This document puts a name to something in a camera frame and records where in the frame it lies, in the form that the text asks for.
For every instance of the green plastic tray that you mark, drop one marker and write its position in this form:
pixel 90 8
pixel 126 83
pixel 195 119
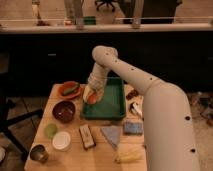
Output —
pixel 112 106

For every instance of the green cucumber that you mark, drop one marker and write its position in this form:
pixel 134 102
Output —
pixel 70 90

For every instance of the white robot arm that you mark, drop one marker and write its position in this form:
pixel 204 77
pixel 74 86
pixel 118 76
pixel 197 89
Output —
pixel 167 122

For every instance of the orange plate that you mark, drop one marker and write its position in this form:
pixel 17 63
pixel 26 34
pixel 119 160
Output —
pixel 69 84

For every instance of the white round lid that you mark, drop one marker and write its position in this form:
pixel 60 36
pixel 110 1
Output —
pixel 61 141

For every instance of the yellow banana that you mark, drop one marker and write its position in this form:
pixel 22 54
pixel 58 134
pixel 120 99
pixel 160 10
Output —
pixel 128 157

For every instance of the metal cup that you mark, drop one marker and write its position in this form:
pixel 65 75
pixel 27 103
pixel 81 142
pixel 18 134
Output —
pixel 38 153

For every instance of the white black handled tool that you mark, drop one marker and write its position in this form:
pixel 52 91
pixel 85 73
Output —
pixel 135 109

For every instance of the blue sponge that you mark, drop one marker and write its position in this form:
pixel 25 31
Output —
pixel 132 128

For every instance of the orange red apple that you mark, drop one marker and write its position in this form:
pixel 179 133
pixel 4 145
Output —
pixel 92 99

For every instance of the dark purple bowl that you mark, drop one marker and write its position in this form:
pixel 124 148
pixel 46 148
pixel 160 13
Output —
pixel 64 111

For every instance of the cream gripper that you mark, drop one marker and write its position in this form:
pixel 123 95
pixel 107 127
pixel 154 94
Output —
pixel 89 91

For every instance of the green box on shelf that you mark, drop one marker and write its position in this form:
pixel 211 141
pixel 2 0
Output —
pixel 90 20

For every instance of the grey blue folded cloth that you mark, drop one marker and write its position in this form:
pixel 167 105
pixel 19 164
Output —
pixel 112 135

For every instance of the dark chocolate bar box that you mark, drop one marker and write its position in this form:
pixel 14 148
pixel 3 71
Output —
pixel 86 137

